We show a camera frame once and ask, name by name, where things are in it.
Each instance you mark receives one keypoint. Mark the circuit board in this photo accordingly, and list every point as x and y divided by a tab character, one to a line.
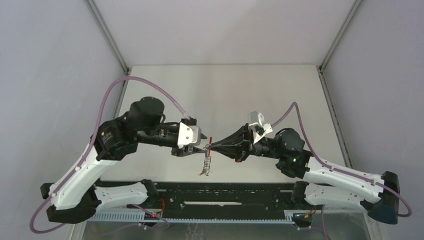
154	216
301	217

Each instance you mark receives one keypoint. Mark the red grey keyring holder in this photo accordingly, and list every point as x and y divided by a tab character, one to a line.
207	160

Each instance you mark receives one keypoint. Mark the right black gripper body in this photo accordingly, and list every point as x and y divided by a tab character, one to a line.
263	147

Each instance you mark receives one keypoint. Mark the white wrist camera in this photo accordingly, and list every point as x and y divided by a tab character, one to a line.
188	135
258	126

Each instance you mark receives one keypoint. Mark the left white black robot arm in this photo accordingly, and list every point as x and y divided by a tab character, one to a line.
75	198

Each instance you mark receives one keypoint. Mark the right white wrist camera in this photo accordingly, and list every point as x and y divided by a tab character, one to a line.
258	126

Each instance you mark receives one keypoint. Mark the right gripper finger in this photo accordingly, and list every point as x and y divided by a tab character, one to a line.
234	139
234	153

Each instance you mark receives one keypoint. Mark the right circuit board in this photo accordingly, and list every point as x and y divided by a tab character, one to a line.
301	217

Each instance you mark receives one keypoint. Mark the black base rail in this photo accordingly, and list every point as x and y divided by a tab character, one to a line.
225	201

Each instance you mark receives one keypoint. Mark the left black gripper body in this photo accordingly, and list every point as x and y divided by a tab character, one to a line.
162	136

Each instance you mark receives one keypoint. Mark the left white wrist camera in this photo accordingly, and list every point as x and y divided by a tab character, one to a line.
188	135

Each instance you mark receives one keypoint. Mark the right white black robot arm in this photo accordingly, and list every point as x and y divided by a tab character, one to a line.
321	182

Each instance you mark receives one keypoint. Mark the left circuit board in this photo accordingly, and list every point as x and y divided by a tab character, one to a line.
154	216

